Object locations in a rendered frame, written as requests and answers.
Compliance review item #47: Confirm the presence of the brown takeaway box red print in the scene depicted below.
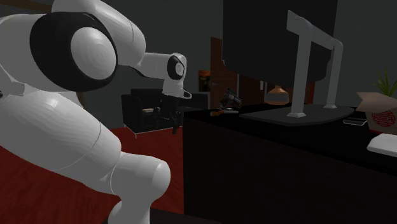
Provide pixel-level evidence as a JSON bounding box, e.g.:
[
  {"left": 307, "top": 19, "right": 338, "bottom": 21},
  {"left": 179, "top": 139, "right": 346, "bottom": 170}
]
[{"left": 354, "top": 91, "right": 397, "bottom": 136}]

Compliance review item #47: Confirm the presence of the black television on grey stand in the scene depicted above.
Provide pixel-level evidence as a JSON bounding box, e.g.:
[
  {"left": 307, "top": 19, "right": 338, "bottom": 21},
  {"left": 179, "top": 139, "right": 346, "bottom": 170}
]
[{"left": 221, "top": 0, "right": 356, "bottom": 127}]

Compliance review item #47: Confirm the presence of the white flat rounded object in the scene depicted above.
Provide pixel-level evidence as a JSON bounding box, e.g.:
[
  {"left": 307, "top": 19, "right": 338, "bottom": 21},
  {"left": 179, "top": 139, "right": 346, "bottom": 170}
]
[{"left": 366, "top": 132, "right": 397, "bottom": 158}]

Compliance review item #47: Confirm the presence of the brown round vase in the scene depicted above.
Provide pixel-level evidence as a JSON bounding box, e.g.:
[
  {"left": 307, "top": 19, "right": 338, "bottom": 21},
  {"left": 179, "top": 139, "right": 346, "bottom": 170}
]
[{"left": 264, "top": 85, "right": 291, "bottom": 106}]

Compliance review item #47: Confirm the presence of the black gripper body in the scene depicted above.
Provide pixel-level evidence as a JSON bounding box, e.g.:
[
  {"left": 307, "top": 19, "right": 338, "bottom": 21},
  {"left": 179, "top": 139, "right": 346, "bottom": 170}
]
[{"left": 160, "top": 94, "right": 181, "bottom": 121}]

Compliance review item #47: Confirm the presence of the grey flat remote control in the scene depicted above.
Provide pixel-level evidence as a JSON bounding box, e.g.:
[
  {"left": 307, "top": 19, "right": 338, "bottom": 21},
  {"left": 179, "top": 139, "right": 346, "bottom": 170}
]
[{"left": 342, "top": 117, "right": 368, "bottom": 126}]

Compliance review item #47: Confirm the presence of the dark orange wall picture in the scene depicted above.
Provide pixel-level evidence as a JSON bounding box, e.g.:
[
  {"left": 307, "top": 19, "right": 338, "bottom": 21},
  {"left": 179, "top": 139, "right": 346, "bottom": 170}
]
[{"left": 198, "top": 69, "right": 212, "bottom": 93}]

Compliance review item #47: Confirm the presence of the green potted plant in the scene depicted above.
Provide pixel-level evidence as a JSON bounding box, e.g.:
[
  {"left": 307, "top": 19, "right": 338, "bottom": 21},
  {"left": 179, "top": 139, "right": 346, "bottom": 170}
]
[{"left": 373, "top": 67, "right": 397, "bottom": 97}]

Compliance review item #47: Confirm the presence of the orange handled knife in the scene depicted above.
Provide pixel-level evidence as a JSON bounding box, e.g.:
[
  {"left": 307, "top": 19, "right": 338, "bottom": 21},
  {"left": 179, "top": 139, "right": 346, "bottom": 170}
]
[{"left": 209, "top": 109, "right": 240, "bottom": 117}]

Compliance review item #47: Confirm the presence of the black angular tool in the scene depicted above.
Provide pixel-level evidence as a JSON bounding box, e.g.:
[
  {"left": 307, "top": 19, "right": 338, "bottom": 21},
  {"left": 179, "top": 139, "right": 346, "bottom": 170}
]
[{"left": 218, "top": 88, "right": 243, "bottom": 109}]

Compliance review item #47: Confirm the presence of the black armchair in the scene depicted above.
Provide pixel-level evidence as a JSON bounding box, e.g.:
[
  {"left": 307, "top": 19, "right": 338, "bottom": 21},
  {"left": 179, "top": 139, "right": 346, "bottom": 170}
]
[{"left": 120, "top": 88, "right": 209, "bottom": 139}]

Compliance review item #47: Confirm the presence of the black low cabinet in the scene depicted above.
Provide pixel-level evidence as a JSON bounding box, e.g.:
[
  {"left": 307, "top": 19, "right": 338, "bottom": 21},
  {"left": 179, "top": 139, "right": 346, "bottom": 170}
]
[{"left": 183, "top": 103, "right": 397, "bottom": 224}]

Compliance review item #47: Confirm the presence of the brown wooden door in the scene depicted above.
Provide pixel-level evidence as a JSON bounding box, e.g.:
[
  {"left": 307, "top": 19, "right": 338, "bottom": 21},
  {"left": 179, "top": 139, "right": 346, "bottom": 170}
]
[{"left": 209, "top": 36, "right": 240, "bottom": 110}]

